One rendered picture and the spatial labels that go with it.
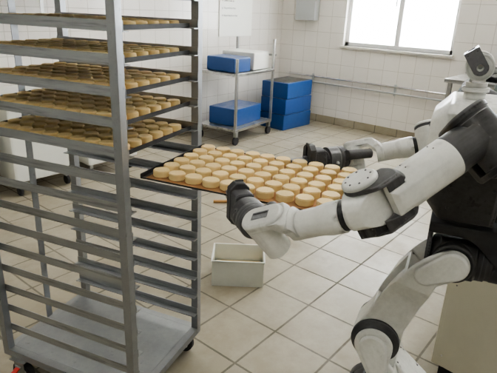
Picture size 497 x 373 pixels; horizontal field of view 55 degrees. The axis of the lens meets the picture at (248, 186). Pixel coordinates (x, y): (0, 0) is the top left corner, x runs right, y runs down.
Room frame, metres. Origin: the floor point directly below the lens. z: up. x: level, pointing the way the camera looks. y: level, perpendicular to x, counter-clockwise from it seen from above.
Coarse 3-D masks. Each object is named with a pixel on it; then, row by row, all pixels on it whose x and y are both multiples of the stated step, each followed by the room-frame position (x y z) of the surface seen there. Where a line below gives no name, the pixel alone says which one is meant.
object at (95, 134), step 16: (16, 128) 1.59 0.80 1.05; (32, 128) 1.58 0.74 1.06; (48, 128) 1.59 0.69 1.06; (64, 128) 1.59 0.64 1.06; (80, 128) 1.63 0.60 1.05; (96, 128) 1.62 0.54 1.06; (144, 128) 1.64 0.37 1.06; (160, 128) 1.65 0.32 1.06; (176, 128) 1.69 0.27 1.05; (112, 144) 1.44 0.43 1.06; (128, 144) 1.43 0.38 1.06
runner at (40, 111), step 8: (0, 104) 1.55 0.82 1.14; (8, 104) 1.53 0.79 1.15; (16, 104) 1.52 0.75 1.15; (24, 104) 1.50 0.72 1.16; (24, 112) 1.51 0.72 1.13; (32, 112) 1.49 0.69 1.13; (40, 112) 1.48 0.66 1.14; (48, 112) 1.47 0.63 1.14; (56, 112) 1.45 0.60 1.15; (64, 112) 1.44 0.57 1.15; (72, 112) 1.43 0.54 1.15; (80, 112) 1.42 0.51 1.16; (72, 120) 1.43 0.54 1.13; (80, 120) 1.42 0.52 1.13; (88, 120) 1.41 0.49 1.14; (96, 120) 1.40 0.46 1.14; (104, 120) 1.38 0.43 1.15; (128, 128) 1.36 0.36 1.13
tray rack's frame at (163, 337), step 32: (64, 0) 2.00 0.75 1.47; (64, 32) 1.99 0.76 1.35; (32, 192) 1.78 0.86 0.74; (0, 256) 1.59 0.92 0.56; (0, 288) 1.57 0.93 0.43; (0, 320) 1.57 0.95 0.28; (64, 320) 1.76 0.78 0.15; (160, 320) 1.79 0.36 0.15; (32, 352) 1.55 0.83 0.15; (64, 352) 1.56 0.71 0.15; (96, 352) 1.56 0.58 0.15; (160, 352) 1.58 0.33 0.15
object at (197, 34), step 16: (192, 16) 1.75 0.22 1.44; (192, 32) 1.75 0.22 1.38; (192, 64) 1.75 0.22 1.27; (192, 96) 1.75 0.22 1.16; (192, 112) 1.75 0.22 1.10; (192, 144) 1.75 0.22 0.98; (192, 208) 1.75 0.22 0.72; (192, 224) 1.75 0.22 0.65; (192, 288) 1.75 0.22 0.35; (192, 304) 1.75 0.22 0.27; (192, 320) 1.75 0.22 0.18
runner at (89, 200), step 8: (0, 176) 1.57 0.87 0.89; (8, 184) 1.55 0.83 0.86; (16, 184) 1.54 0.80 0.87; (24, 184) 1.52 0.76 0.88; (32, 184) 1.51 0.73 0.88; (40, 192) 1.50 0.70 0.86; (48, 192) 1.48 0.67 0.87; (56, 192) 1.47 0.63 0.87; (64, 192) 1.45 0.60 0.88; (72, 192) 1.44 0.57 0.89; (72, 200) 1.44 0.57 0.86; (80, 200) 1.43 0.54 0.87; (88, 200) 1.42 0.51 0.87; (96, 200) 1.40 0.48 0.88; (104, 200) 1.39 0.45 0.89; (104, 208) 1.39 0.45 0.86; (112, 208) 1.38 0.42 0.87
